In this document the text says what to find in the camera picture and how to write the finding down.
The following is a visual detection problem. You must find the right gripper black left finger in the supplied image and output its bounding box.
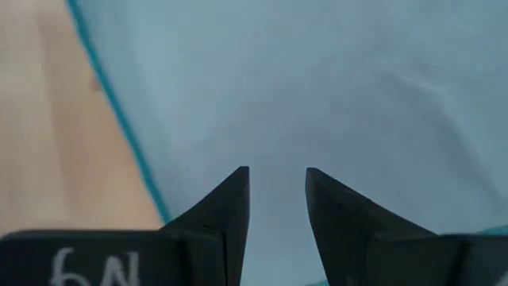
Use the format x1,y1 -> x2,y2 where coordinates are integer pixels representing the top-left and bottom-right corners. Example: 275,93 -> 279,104
0,165 -> 250,286

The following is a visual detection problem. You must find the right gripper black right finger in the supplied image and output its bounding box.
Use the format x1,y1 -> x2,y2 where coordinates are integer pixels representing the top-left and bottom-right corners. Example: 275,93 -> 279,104
304,166 -> 508,286

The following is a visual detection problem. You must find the light blue microfiber towel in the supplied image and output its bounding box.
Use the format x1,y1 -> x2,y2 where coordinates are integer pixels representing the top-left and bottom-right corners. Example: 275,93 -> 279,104
65,0 -> 508,286

